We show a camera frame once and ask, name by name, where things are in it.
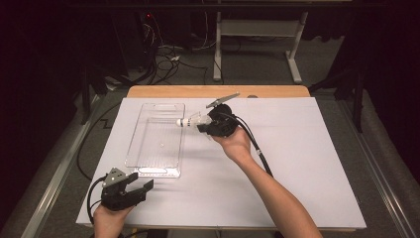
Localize white metal desk frame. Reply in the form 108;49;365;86
212;11;310;84

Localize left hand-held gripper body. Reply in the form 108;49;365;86
100;167;147;212

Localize black floor cable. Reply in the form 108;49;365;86
76;101;123;182

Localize white table sheet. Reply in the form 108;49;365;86
76;97;367;230

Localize person's grey trousers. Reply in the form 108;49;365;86
164;230;276;238

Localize black stand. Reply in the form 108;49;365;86
309;63;366;134
80;63;112;126

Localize right hand-held gripper cable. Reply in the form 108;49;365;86
224;112;275;179

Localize dark curtain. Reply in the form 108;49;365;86
343;0;420;182
0;0;83;226

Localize aluminium floor rail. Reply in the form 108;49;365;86
336;98;415;238
19;93;102;238

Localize hand-held gripper cable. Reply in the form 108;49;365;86
224;112;275;179
86;177;108;226

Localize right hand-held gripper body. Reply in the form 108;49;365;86
206;92;241;139

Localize wooden table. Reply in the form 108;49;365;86
76;84;367;232

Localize person's left hand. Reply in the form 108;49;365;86
93;205;135;238

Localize dark equipment box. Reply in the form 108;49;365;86
112;11;158;72

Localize person's right hand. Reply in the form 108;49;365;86
211;127;254;165

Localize clear plastic tray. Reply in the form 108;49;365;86
124;102;187;179

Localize left hand-held gripper cable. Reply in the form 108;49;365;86
86;177;108;226

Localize tangle of floor cables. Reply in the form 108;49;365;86
142;13;212;86

